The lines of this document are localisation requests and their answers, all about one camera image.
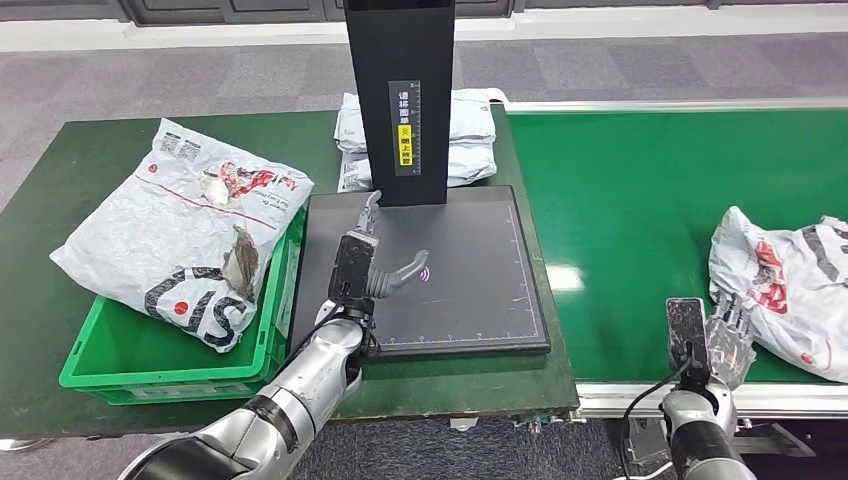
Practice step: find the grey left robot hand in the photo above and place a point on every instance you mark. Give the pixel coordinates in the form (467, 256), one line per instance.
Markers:
(391, 279)

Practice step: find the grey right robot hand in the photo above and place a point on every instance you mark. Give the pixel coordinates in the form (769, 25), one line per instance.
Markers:
(729, 351)

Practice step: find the white black-striped parcel bag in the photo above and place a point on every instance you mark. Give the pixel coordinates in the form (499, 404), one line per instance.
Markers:
(795, 298)

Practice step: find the large white printed parcel bag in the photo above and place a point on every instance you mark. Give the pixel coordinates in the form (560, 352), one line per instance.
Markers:
(166, 232)

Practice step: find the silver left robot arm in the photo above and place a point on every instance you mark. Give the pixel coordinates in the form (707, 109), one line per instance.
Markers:
(305, 391)

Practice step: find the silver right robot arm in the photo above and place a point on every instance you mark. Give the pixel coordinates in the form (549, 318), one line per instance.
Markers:
(702, 437)

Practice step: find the flat white stacked parcel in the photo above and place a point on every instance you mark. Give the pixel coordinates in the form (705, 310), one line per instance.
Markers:
(472, 116)
(470, 166)

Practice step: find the green conveyor belt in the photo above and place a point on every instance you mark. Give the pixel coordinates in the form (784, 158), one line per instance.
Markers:
(629, 199)

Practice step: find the black scanner platform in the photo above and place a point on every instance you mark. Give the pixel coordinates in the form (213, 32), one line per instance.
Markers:
(477, 278)

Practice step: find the white table foot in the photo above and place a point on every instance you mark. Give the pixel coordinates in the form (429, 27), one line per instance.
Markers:
(464, 424)

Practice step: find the grey yellow ruler label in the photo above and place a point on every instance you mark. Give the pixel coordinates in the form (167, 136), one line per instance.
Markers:
(404, 106)

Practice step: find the black scanner column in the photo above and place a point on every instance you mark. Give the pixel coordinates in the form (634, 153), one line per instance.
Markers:
(371, 66)

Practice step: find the green plastic crate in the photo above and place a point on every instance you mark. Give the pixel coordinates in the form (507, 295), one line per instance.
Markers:
(132, 358)

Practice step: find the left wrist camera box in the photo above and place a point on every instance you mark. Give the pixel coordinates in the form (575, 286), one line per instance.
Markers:
(351, 265)

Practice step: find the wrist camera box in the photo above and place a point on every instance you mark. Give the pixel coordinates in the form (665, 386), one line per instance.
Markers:
(686, 331)
(351, 265)

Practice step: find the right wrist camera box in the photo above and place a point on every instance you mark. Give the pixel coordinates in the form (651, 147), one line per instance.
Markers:
(686, 331)

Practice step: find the aluminium conveyor frame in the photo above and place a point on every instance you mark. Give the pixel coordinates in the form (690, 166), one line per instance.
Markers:
(623, 401)

